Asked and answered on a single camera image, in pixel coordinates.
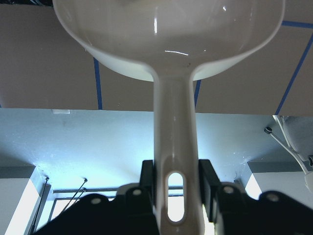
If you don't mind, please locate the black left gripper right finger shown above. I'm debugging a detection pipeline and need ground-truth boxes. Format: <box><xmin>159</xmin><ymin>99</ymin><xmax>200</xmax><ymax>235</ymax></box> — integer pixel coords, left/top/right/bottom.
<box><xmin>199</xmin><ymin>159</ymin><xmax>221</xmax><ymax>235</ymax></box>

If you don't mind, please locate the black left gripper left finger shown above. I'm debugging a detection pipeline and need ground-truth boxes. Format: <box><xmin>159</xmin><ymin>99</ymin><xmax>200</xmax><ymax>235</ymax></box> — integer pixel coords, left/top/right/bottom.
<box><xmin>139</xmin><ymin>160</ymin><xmax>159</xmax><ymax>235</ymax></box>

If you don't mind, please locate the beige plastic dustpan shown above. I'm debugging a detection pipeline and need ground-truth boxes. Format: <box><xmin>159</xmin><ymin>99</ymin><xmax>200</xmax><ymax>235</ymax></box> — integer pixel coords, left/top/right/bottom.
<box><xmin>53</xmin><ymin>0</ymin><xmax>286</xmax><ymax>235</ymax></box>

